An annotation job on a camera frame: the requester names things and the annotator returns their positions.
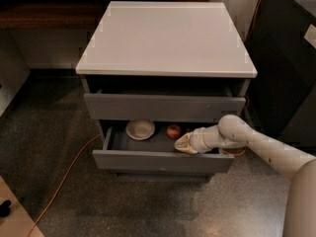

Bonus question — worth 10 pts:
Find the grey drawer cabinet white top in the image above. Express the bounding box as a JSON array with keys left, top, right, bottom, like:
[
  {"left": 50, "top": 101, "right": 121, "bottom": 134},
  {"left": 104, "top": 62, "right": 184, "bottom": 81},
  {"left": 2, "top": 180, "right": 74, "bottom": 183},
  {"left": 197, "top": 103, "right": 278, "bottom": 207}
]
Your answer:
[{"left": 75, "top": 1, "right": 259, "bottom": 184}]

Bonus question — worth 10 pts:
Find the white bowl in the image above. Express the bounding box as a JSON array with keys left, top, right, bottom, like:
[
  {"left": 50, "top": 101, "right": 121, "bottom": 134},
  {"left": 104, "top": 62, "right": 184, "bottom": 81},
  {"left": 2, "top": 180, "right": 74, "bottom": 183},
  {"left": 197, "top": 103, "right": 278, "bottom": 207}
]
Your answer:
[{"left": 125, "top": 120, "right": 155, "bottom": 140}]

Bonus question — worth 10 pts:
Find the red apple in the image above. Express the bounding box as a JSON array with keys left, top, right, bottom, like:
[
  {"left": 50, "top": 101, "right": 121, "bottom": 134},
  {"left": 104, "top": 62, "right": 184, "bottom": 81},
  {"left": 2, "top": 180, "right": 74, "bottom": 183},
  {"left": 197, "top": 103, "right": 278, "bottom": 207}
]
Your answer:
[{"left": 166, "top": 124, "right": 182, "bottom": 139}]

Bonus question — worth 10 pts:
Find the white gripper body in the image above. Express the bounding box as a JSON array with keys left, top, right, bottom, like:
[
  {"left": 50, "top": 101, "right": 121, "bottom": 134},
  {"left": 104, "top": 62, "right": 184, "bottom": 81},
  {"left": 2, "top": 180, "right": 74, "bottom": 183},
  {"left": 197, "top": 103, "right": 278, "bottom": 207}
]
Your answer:
[{"left": 190, "top": 125, "right": 226, "bottom": 153}]

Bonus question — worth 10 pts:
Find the dark wooden shelf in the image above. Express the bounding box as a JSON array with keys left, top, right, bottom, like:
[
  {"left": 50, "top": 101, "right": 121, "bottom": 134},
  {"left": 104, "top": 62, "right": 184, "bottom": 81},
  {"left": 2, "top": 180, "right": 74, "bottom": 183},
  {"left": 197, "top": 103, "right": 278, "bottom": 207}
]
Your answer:
[{"left": 0, "top": 0, "right": 209, "bottom": 30}]

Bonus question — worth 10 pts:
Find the light wooden board corner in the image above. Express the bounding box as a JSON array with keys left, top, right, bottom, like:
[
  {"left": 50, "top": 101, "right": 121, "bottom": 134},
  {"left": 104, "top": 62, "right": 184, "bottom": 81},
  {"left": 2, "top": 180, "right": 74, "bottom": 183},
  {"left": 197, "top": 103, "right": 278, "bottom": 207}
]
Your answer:
[{"left": 0, "top": 177, "right": 44, "bottom": 237}]

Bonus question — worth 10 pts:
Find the grey top drawer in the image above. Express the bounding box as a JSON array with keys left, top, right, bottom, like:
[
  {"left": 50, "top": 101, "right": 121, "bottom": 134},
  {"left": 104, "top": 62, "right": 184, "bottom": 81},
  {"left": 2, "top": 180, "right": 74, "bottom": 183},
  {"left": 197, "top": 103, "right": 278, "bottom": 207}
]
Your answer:
[{"left": 83, "top": 86, "right": 247, "bottom": 124}]

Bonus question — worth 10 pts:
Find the small black object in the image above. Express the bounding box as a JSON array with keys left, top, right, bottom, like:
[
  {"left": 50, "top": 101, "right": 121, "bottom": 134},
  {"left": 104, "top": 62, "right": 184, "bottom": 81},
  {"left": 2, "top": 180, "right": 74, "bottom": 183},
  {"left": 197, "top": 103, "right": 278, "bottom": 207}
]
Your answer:
[{"left": 0, "top": 199, "right": 11, "bottom": 217}]

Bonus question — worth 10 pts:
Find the orange cable on floor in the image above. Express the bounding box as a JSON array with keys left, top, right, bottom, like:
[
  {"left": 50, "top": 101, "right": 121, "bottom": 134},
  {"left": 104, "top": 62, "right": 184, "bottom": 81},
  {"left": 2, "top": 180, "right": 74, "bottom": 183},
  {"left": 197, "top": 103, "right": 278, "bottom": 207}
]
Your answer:
[{"left": 27, "top": 0, "right": 276, "bottom": 237}]

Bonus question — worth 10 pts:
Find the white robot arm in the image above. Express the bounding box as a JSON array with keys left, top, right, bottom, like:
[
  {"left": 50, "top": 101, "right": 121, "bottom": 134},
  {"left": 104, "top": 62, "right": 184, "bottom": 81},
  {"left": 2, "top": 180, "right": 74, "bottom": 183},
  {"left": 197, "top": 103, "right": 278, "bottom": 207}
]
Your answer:
[{"left": 175, "top": 115, "right": 316, "bottom": 237}]

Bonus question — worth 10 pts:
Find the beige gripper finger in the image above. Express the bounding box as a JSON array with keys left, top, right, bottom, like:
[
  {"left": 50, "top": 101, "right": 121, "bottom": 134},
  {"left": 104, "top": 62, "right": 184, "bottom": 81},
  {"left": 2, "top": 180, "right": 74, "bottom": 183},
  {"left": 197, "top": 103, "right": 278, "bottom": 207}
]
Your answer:
[
  {"left": 175, "top": 132, "right": 192, "bottom": 146},
  {"left": 175, "top": 143, "right": 198, "bottom": 154}
]

